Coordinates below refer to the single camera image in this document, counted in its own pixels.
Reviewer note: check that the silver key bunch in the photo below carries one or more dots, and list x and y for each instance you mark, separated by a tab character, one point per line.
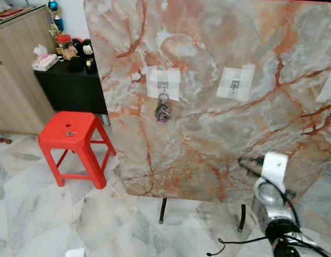
162	110
71	133

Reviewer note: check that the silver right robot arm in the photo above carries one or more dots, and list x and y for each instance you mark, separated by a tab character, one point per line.
272	209

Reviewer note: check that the clear adhesive metal hook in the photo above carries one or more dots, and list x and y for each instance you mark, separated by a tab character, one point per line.
163	87
235	85

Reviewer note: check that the white tape patch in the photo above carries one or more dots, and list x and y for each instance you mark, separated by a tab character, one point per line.
173	80
245	80
326	88

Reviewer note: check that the marble pattern board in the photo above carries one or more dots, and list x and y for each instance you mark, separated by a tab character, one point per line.
208	134

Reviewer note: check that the black metal board leg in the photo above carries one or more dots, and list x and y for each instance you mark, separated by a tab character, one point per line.
163	211
242	217

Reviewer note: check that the black mouse character figure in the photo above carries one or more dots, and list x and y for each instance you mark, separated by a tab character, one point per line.
88	50

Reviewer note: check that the black TV console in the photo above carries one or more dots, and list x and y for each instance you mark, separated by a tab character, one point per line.
74	91

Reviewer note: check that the red plastic stool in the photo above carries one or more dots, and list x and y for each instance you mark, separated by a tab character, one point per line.
69	126

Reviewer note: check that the red lid snack jar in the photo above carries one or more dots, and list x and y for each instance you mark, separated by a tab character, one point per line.
64	45

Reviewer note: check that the pink wet wipes pack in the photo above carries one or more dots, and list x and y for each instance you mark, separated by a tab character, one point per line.
44	61

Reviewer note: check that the blue and gold trophy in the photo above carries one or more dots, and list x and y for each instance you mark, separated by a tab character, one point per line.
55	13

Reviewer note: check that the light wood cabinet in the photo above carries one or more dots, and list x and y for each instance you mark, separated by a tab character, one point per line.
15	80

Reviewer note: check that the small brown floor object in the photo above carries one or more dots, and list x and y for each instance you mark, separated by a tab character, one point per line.
4	141

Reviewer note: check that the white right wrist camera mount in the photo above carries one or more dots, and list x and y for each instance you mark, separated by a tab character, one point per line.
275	168

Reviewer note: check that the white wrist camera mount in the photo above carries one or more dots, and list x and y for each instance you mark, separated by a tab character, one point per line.
75	252
275	168

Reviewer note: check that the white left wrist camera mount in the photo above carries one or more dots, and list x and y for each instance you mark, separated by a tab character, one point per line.
75	252

